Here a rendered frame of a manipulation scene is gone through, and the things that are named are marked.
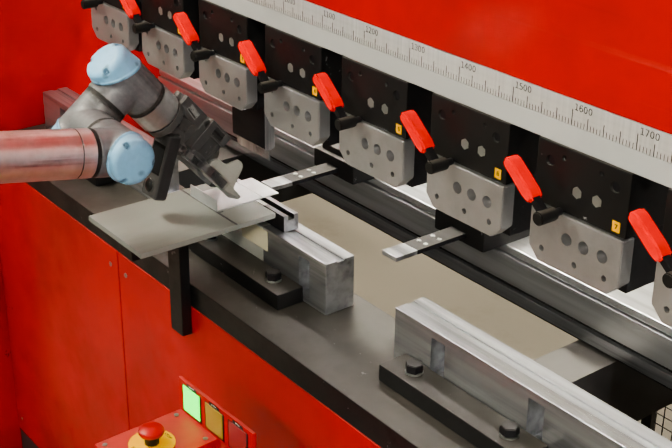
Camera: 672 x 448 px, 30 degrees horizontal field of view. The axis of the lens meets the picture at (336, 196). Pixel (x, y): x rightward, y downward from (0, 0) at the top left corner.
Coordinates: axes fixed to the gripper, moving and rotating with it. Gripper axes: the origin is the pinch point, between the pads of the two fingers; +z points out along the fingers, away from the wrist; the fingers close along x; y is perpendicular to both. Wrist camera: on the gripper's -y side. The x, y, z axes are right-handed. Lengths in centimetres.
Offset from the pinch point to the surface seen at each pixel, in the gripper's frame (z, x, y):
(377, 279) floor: 158, 105, 30
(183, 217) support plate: -5.2, -2.8, -8.3
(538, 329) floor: 170, 51, 44
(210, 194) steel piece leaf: 0.2, 2.3, -1.5
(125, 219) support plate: -10.5, 2.4, -14.6
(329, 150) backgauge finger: 15.3, 1.9, 19.9
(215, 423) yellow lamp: 0.5, -33.6, -31.3
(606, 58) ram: -33, -81, 30
